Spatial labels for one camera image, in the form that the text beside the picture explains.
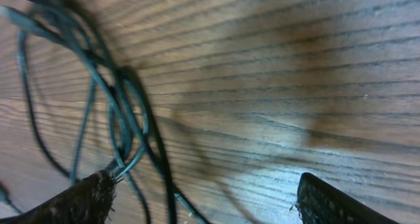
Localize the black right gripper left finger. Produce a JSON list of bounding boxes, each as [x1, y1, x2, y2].
[[1, 170, 116, 224]]

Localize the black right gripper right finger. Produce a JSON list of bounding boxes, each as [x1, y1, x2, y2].
[[297, 172, 398, 224]]

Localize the black usb cable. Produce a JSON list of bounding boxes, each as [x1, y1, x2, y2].
[[16, 30, 79, 185], [106, 79, 154, 224], [0, 0, 211, 224]]

